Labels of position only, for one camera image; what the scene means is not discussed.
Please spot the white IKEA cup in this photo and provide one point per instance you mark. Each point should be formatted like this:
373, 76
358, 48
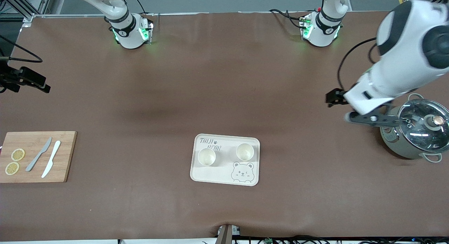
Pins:
206, 157
245, 152

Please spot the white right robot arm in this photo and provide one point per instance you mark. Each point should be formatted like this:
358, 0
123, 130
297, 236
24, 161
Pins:
129, 33

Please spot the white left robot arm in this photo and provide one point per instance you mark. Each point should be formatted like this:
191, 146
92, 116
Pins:
407, 44

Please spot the grey cooking pot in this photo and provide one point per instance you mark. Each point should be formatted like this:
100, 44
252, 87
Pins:
393, 140

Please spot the glass pot lid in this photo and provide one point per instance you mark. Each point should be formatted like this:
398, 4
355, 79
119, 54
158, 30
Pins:
419, 133

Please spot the grey plastic knife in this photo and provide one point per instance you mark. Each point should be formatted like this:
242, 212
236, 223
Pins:
38, 155

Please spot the white plastic knife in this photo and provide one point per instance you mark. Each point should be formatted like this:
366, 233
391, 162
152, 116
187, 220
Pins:
52, 158

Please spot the wooden cutting board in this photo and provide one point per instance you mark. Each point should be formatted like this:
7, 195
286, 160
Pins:
66, 156

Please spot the yellow lemon slice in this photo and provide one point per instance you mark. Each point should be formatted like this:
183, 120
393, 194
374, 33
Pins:
12, 168
18, 154

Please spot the brown table mat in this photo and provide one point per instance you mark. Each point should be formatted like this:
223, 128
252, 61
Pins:
224, 79

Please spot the cream bear print tray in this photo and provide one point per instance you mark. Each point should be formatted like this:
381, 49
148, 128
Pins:
217, 175

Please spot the metal table edge bracket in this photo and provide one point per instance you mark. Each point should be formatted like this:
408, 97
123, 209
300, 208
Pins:
226, 233

